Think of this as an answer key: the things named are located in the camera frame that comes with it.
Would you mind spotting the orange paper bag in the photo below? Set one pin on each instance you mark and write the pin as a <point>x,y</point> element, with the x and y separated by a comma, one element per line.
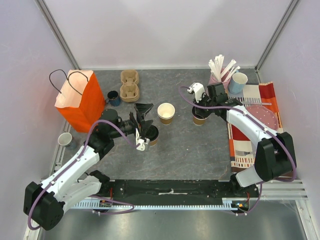
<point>80,100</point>

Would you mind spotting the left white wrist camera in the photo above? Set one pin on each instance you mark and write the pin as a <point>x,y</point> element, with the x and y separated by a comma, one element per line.
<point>142,144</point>

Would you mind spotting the light blue cup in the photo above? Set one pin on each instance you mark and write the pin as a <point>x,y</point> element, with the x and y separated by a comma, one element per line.
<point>237,83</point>

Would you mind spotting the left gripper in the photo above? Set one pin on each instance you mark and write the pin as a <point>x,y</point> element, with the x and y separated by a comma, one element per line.
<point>141,110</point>

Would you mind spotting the small white grey cup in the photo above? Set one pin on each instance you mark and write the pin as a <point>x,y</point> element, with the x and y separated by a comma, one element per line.
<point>67,140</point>

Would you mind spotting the dark blue mug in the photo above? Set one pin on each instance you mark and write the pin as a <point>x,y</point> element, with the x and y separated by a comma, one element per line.
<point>113,98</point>

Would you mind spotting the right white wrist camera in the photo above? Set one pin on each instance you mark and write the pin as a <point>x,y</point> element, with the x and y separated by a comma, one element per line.
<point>198,90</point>

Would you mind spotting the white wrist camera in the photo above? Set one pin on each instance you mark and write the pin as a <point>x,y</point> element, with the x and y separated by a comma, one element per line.
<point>142,144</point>
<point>198,90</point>

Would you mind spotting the brown paper cup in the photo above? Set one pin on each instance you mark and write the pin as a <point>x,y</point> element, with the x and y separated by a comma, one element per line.
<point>166,112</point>
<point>199,120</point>
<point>153,142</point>

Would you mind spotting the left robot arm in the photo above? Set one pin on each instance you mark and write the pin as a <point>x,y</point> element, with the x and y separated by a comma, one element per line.
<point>45,203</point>

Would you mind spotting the aluminium cable duct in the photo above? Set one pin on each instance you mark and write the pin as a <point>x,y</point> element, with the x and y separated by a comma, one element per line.
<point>96,204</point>

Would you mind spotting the cardboard cup carrier stack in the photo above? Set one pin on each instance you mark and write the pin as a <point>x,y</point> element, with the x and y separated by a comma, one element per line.
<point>129,91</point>

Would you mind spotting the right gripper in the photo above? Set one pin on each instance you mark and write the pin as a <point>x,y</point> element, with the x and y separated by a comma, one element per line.
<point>200,105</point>

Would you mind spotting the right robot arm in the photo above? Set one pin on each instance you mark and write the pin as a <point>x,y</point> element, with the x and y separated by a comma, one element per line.
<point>274,155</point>

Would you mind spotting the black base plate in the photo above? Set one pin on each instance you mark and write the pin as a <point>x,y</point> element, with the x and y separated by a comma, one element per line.
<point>174,192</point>

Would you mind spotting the pink dotted plate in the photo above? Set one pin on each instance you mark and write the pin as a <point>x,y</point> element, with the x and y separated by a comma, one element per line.
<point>264,115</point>

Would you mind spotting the pink straw holder cup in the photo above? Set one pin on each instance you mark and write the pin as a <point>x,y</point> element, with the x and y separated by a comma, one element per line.
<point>224,80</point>

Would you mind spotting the black cup lid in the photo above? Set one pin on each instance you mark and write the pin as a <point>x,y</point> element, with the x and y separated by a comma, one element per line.
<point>152,133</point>
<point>200,113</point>

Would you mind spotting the patterned orange cloth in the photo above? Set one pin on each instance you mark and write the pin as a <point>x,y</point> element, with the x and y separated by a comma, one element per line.
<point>242,151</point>

